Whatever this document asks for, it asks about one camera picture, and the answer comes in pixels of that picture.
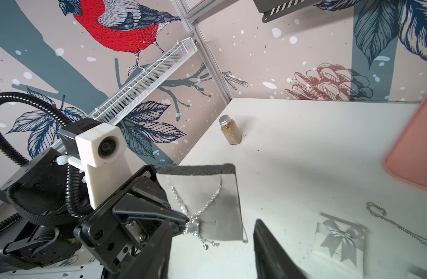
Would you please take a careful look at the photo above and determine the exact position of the white jewelry box lid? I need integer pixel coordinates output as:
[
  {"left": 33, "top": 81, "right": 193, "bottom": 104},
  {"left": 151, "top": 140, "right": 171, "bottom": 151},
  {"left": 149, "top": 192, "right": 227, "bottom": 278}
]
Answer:
[{"left": 311, "top": 213, "right": 368, "bottom": 279}]

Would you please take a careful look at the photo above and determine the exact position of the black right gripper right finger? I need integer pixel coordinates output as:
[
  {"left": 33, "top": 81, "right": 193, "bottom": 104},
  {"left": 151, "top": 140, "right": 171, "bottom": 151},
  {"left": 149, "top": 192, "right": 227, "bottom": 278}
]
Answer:
[{"left": 253, "top": 219, "right": 306, "bottom": 279}]

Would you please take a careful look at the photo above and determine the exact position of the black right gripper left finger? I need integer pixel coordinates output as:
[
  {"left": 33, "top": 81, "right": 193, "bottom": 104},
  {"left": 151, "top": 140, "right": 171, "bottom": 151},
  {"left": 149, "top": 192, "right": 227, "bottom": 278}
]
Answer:
[{"left": 119, "top": 220, "right": 172, "bottom": 279}]

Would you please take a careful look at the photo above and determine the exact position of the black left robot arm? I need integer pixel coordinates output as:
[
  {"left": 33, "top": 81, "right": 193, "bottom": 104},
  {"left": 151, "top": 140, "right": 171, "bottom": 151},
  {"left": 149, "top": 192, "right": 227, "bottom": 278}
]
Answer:
[{"left": 0, "top": 92, "right": 186, "bottom": 279}]

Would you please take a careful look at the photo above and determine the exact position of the silver chain necklace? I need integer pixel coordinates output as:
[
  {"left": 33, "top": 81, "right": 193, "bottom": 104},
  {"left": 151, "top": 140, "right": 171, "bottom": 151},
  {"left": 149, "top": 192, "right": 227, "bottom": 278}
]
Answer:
[
  {"left": 169, "top": 174, "right": 250, "bottom": 251},
  {"left": 366, "top": 201, "right": 427, "bottom": 253}
]

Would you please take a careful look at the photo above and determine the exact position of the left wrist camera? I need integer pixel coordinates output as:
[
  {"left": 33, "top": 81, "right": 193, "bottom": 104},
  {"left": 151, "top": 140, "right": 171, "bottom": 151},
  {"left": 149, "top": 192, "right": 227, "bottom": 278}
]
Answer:
[{"left": 59, "top": 118, "right": 132, "bottom": 209}]

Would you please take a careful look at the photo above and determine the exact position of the white wire mesh shelf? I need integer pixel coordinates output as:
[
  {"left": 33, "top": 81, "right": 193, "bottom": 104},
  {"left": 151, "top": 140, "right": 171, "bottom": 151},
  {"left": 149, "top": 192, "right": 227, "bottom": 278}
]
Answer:
[{"left": 90, "top": 37, "right": 197, "bottom": 125}]

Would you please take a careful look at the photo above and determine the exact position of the glass spice jar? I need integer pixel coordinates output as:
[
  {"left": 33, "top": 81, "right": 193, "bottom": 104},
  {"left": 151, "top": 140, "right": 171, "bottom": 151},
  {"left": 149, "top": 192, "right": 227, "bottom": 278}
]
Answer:
[{"left": 219, "top": 115, "right": 242, "bottom": 145}]

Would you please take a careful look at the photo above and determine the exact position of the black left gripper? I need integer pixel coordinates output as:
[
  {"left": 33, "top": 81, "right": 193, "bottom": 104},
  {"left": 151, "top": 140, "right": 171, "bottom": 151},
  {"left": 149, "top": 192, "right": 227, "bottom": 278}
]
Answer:
[{"left": 74, "top": 165, "right": 189, "bottom": 274}]

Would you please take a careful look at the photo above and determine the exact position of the pink plastic tray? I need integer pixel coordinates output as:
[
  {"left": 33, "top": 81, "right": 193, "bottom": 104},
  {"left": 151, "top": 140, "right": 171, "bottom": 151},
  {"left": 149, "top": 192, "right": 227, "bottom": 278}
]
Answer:
[{"left": 383, "top": 96, "right": 427, "bottom": 190}]

